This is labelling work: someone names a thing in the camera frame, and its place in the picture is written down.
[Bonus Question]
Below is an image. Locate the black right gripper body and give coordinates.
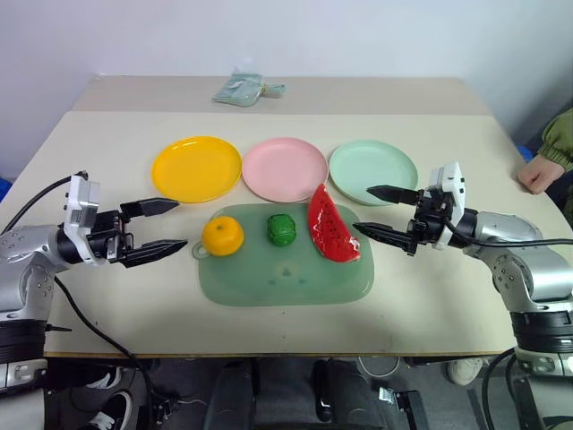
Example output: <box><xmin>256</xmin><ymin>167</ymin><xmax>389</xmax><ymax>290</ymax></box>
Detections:
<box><xmin>405</xmin><ymin>187</ymin><xmax>452</xmax><ymax>257</ymax></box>

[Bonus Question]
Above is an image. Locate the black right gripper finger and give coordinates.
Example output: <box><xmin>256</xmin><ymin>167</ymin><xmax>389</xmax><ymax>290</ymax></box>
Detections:
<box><xmin>352</xmin><ymin>221</ymin><xmax>416</xmax><ymax>258</ymax></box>
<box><xmin>365</xmin><ymin>184</ymin><xmax>423</xmax><ymax>208</ymax></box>

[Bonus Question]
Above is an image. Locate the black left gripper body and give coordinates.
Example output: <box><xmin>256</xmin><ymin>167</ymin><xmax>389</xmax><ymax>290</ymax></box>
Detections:
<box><xmin>86</xmin><ymin>207</ymin><xmax>136</xmax><ymax>266</ymax></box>

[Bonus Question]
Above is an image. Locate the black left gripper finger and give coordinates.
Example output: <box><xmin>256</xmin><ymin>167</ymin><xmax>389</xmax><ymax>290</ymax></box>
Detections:
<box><xmin>119</xmin><ymin>239</ymin><xmax>189</xmax><ymax>270</ymax></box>
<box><xmin>119</xmin><ymin>197</ymin><xmax>181</xmax><ymax>221</ymax></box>

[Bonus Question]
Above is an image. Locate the mint green plastic plate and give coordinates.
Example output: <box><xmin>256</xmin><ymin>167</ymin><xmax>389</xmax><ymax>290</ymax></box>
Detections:
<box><xmin>328</xmin><ymin>139</ymin><xmax>421</xmax><ymax>208</ymax></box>

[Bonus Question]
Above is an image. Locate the yellow plastic plate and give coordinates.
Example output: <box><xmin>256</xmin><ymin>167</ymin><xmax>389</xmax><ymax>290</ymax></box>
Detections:
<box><xmin>150</xmin><ymin>135</ymin><xmax>244</xmax><ymax>205</ymax></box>

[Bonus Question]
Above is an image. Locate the orange toy fruit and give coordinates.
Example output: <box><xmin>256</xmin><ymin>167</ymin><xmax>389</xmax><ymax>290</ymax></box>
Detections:
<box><xmin>201</xmin><ymin>215</ymin><xmax>246</xmax><ymax>258</ymax></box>

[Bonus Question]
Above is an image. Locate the green pepper toy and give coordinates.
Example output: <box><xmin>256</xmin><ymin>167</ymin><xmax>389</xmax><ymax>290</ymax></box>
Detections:
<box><xmin>266</xmin><ymin>212</ymin><xmax>299</xmax><ymax>248</ymax></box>

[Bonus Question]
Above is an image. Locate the pink plastic plate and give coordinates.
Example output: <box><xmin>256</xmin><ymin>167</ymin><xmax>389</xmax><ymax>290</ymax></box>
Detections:
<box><xmin>241</xmin><ymin>136</ymin><xmax>330</xmax><ymax>203</ymax></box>

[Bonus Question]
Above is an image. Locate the bystander bare fist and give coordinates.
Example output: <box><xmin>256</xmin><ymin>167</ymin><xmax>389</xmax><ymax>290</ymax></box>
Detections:
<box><xmin>516</xmin><ymin>154</ymin><xmax>567</xmax><ymax>195</ymax></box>

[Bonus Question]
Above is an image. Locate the red watermelon slice toy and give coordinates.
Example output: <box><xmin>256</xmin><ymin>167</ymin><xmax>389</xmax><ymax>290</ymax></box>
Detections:
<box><xmin>306</xmin><ymin>182</ymin><xmax>363</xmax><ymax>263</ymax></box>

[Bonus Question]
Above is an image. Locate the translucent green cutting board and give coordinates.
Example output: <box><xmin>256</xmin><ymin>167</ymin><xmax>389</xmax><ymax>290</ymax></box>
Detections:
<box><xmin>192</xmin><ymin>202</ymin><xmax>377</xmax><ymax>307</ymax></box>

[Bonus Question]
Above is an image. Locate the black and white sneaker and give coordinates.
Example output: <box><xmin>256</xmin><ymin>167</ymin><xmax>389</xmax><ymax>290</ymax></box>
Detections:
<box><xmin>84</xmin><ymin>364</ymin><xmax>124</xmax><ymax>391</ymax></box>
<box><xmin>85</xmin><ymin>390</ymin><xmax>133</xmax><ymax>430</ymax></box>

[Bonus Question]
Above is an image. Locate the teal plastic bag packet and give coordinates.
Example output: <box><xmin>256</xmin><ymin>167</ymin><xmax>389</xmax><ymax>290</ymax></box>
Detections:
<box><xmin>210</xmin><ymin>66</ymin><xmax>266</xmax><ymax>108</ymax></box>

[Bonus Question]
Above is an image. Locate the white shoe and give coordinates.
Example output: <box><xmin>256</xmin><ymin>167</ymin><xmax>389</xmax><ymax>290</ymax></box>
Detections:
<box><xmin>446</xmin><ymin>357</ymin><xmax>494</xmax><ymax>386</ymax></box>

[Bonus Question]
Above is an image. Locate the dark rounded shape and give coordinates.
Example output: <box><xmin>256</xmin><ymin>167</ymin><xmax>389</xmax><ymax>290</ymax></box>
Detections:
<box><xmin>312</xmin><ymin>357</ymin><xmax>384</xmax><ymax>430</ymax></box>

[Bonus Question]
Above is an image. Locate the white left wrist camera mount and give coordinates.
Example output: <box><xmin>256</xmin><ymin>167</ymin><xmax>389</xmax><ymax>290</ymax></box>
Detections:
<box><xmin>61</xmin><ymin>173</ymin><xmax>104</xmax><ymax>253</ymax></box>

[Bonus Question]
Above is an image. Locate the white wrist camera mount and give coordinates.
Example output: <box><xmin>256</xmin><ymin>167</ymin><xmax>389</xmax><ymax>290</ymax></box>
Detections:
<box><xmin>426</xmin><ymin>160</ymin><xmax>467</xmax><ymax>251</ymax></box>
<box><xmin>61</xmin><ymin>173</ymin><xmax>104</xmax><ymax>253</ymax></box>

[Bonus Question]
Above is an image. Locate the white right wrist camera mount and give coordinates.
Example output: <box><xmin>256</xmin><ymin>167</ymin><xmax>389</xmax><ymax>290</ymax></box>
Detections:
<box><xmin>426</xmin><ymin>160</ymin><xmax>467</xmax><ymax>251</ymax></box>

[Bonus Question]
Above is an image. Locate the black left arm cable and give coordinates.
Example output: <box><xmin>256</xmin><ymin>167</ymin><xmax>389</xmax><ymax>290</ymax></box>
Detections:
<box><xmin>0</xmin><ymin>169</ymin><xmax>158</xmax><ymax>430</ymax></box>

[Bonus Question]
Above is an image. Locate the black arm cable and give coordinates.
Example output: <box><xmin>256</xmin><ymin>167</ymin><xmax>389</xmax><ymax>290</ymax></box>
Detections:
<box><xmin>447</xmin><ymin>221</ymin><xmax>573</xmax><ymax>249</ymax></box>
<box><xmin>0</xmin><ymin>169</ymin><xmax>158</xmax><ymax>430</ymax></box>

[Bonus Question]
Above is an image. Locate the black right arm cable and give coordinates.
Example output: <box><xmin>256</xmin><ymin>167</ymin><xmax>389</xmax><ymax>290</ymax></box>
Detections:
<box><xmin>447</xmin><ymin>221</ymin><xmax>573</xmax><ymax>249</ymax></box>

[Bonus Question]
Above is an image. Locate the white cable loop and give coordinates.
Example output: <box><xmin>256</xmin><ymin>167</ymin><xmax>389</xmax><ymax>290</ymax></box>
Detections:
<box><xmin>356</xmin><ymin>356</ymin><xmax>402</xmax><ymax>378</ymax></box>

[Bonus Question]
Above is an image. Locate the black floor cable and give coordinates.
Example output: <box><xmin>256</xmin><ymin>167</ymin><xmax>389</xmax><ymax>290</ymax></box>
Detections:
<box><xmin>480</xmin><ymin>347</ymin><xmax>546</xmax><ymax>430</ymax></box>

